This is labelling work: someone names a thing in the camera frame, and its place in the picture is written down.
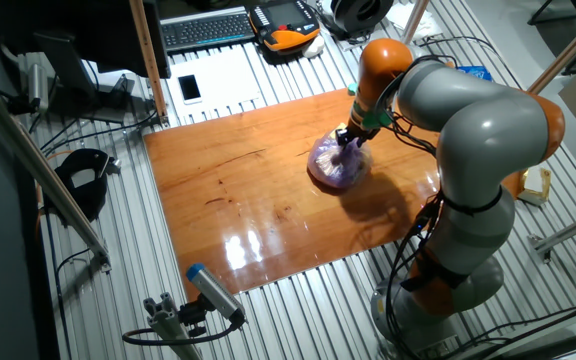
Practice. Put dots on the small silver cylinder camera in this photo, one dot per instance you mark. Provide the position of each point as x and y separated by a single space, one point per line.
38 87

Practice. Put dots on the white crumpled cloth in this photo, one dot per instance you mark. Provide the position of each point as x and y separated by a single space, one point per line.
403 10

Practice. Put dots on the yellow cardboard box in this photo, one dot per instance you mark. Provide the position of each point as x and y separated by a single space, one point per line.
535 185

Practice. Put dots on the black computer monitor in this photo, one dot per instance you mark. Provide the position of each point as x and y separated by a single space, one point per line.
68 30

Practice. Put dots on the wooden diagonal beam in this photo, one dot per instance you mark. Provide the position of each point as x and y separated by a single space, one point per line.
568 50

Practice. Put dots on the orange and black teach pendant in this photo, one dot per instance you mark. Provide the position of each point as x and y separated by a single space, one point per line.
285 22

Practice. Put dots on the aluminium camera mount profile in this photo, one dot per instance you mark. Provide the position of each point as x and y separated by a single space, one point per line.
168 325

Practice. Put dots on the long aluminium frame strut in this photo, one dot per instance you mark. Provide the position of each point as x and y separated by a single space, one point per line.
33 160

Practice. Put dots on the white printed paper sheets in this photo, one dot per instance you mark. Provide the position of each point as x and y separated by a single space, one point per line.
223 80

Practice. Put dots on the black flat bar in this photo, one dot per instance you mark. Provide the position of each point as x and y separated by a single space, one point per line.
543 347

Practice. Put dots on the purple plastic bag of items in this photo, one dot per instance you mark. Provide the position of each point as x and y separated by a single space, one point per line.
338 167

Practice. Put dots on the small white lump object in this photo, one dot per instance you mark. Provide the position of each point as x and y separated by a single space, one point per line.
314 46

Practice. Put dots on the black round spool device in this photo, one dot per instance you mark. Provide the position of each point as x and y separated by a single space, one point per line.
363 15

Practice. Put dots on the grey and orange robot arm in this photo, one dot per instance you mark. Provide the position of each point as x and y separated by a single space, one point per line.
478 150

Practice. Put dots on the blue snack pack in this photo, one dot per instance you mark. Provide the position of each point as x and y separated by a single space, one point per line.
475 73

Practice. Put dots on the wooden upright post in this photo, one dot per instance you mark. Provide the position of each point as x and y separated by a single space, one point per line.
148 60

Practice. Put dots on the white smartphone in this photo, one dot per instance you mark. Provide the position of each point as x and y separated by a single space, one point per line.
189 88

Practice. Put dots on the short aluminium frame strut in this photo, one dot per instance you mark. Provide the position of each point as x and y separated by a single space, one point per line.
568 230

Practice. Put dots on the metal upright post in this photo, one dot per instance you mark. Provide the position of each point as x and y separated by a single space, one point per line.
414 20

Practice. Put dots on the black computer keyboard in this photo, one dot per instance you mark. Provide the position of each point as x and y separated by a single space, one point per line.
208 30

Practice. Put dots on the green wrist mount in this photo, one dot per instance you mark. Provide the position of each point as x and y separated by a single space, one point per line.
375 120

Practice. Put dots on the black curved clamp object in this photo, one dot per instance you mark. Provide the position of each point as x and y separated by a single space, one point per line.
85 192

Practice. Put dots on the black monitor stand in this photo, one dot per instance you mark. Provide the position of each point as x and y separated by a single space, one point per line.
68 70

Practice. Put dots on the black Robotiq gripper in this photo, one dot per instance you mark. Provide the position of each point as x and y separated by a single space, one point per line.
363 131

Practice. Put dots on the grey camera with blue cap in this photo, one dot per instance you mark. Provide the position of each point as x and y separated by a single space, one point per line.
215 292

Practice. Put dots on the glossy wooden board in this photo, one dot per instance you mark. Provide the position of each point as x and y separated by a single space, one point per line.
248 200

